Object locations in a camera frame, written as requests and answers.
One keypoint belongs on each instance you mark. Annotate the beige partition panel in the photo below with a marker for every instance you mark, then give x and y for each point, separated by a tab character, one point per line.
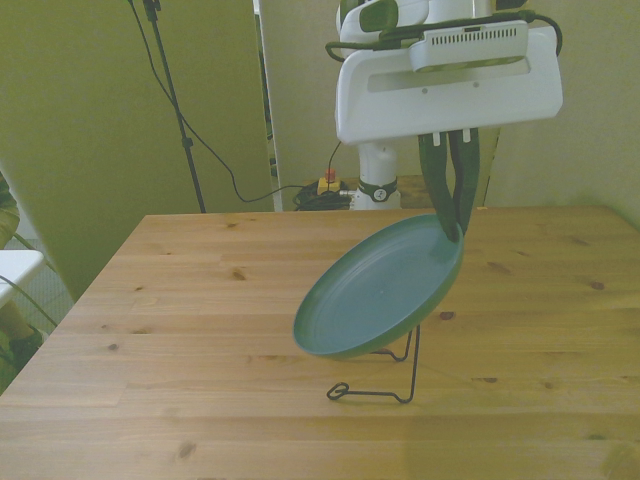
590	125
75	125
300	100

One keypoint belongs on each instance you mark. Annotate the green house plant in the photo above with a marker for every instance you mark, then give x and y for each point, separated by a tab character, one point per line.
7	220

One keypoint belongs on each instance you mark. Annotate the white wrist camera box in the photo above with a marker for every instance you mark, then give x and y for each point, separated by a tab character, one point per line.
470	50

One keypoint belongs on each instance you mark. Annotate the red emergency stop button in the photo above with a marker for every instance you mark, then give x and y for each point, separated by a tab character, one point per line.
327	186

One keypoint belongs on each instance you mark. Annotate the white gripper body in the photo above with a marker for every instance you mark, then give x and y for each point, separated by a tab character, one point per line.
450	105

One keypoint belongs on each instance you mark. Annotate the black camera tripod pole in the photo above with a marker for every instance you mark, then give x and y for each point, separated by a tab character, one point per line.
176	100

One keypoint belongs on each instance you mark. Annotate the white stool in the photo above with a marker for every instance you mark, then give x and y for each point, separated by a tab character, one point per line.
20	265

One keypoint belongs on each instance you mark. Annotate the green round plate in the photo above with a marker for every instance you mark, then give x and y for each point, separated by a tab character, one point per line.
375	295

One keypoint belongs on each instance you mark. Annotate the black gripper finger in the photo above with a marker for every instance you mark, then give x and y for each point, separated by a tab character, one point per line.
467	175
435	185

